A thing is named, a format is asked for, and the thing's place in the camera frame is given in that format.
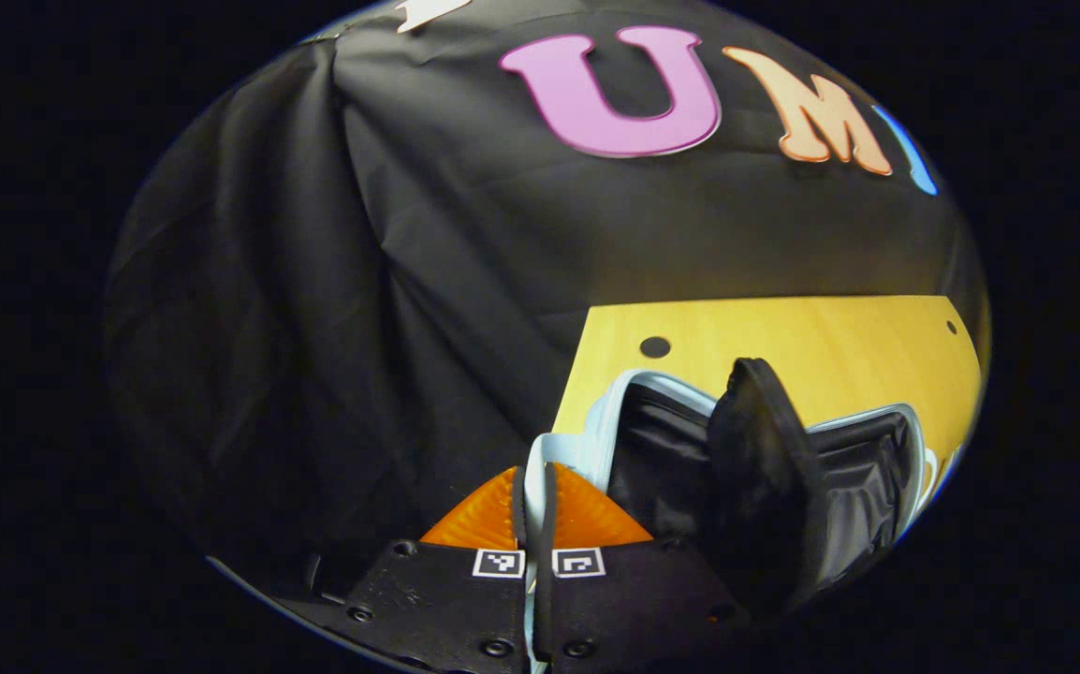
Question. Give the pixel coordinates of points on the light blue suitcase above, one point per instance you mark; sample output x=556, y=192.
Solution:
x=765, y=468

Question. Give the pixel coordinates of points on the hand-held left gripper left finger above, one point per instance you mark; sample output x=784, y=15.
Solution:
x=446, y=599

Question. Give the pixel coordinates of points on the black backdrop cloth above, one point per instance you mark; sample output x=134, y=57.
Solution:
x=362, y=281

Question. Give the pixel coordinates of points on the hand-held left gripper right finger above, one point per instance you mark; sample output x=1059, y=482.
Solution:
x=634, y=599

